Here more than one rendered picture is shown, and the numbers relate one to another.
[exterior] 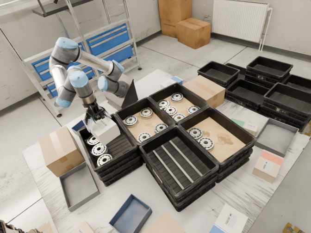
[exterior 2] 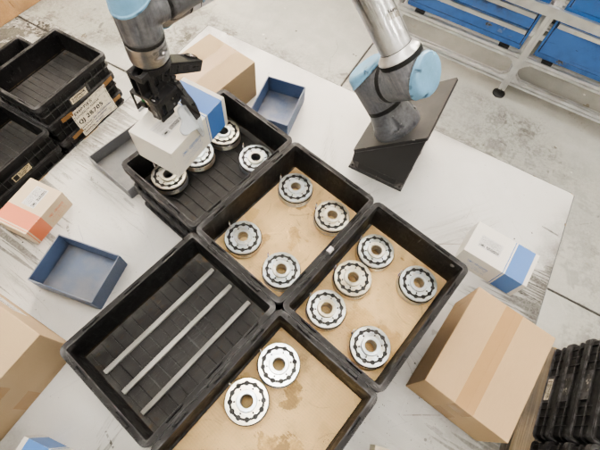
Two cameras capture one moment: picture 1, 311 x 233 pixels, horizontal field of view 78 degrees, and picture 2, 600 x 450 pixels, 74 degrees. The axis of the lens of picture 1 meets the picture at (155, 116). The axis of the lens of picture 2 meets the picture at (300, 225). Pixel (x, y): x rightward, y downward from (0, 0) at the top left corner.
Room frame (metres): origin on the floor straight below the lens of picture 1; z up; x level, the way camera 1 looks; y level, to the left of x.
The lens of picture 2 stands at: (0.78, -0.36, 1.86)
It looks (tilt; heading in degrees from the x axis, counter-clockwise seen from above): 63 degrees down; 58
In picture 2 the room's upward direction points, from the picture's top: 7 degrees clockwise
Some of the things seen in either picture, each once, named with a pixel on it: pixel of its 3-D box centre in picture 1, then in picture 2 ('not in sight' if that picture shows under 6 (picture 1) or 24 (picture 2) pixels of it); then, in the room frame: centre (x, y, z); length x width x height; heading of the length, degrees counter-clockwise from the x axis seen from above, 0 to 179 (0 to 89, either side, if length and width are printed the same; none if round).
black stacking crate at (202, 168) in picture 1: (177, 161); (178, 333); (0.64, -0.08, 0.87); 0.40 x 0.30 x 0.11; 24
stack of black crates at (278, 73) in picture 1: (264, 82); not in sight; (1.81, -1.39, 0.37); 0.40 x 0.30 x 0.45; 35
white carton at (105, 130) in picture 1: (101, 126); (181, 126); (0.83, 0.33, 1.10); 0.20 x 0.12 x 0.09; 35
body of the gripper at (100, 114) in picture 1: (94, 109); (156, 84); (0.81, 0.31, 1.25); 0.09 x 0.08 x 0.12; 35
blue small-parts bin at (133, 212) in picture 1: (131, 217); (79, 271); (0.42, 0.25, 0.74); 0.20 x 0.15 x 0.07; 136
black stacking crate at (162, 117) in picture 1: (145, 124); (287, 224); (1.01, 0.09, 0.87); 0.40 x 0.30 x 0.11; 24
